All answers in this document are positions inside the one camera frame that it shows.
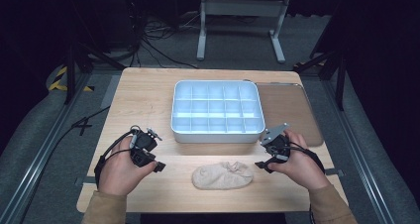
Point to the person's left hand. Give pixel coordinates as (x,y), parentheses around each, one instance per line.
(119,171)

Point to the aluminium floor rail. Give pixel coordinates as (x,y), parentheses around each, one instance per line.
(360,158)
(43,154)

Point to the grey floor tape strip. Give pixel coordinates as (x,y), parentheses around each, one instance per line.
(110,91)

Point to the person's right hand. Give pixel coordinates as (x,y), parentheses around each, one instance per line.
(302,168)

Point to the black metal stand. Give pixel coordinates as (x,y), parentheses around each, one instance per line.
(340,82)
(70,75)

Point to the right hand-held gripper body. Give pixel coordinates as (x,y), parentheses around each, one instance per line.
(276,144)

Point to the beige sock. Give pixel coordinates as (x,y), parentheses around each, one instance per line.
(221,177)

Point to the white metal table frame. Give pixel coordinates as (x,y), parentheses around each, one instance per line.
(242,7)

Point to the yellow and black floor tape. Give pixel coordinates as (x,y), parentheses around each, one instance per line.
(55,84)

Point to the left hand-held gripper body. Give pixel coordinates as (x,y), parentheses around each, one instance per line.
(142,144)

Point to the white divided storage box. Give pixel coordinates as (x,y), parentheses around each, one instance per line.
(216,110)

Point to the grey tape piece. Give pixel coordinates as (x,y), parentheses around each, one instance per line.
(86,180)
(335,172)

